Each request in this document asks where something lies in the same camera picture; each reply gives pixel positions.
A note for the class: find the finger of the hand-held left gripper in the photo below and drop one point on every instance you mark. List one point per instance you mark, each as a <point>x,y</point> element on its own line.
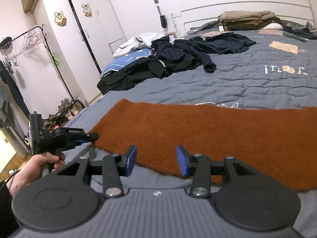
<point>92,136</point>
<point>79,141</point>

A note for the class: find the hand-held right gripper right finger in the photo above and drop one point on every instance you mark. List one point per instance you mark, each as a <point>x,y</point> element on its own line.
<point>182,161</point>

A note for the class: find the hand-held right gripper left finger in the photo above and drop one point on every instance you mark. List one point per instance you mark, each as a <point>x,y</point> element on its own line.
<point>132,158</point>

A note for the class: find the brown fuzzy sweater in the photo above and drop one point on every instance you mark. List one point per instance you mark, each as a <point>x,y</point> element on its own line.
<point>198,133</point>

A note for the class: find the hanging dark clothes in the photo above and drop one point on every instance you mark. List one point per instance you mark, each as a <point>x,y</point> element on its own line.
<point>12,89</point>

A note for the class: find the dark grey clothes pile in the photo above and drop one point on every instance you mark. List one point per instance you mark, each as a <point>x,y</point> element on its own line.
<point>299,31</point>

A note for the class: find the person's left hand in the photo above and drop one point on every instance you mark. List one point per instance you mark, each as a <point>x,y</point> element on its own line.
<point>27,171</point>

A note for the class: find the black shoe rack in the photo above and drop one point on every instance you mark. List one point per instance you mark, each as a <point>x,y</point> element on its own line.
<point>81,103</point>

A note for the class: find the row of shoes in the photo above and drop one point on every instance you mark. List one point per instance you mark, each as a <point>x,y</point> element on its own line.
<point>65,103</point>

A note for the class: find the black garment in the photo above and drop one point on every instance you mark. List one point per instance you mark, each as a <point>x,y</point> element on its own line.
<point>128,76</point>

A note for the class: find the black coat rack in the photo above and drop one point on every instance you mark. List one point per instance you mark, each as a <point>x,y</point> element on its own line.
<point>53,62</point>

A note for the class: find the green hanging toy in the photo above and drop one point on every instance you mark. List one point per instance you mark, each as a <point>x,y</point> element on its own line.
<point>56,60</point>

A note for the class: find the blue printed pillow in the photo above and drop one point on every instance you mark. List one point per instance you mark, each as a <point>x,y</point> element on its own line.
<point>123,60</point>

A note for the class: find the white wardrobe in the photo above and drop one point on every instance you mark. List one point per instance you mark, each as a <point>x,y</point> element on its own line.
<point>74,49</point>

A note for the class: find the bed with grey quilt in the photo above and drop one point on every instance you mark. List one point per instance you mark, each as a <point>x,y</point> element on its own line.
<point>247,86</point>

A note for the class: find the bunch of pink hangers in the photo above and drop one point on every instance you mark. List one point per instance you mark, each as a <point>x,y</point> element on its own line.
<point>31,39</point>

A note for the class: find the white hoodie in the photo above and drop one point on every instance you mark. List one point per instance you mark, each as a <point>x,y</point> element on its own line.
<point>138,43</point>

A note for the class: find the navy dotted shirt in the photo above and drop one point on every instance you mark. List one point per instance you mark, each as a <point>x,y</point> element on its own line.
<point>180,50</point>

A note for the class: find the yellow bear sticker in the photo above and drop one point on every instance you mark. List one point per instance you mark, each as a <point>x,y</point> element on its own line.
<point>60,18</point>

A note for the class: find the dark navy garment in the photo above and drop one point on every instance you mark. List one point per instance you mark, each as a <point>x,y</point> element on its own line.
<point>227,43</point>

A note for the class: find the black hairbrush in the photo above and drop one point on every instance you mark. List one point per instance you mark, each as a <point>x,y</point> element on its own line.
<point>162,21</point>

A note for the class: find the grey pillow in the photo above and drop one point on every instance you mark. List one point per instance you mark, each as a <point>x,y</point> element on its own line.
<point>203,27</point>

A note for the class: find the olive folded blanket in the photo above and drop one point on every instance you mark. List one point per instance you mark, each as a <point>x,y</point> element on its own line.
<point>247,25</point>

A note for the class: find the white plush cloth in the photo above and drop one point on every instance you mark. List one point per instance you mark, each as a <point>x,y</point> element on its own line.
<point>273,26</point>

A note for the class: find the white headboard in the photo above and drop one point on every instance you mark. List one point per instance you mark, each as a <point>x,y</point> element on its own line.
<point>247,2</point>

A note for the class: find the white wall switch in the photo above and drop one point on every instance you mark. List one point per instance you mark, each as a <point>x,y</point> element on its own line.
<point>177,14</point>

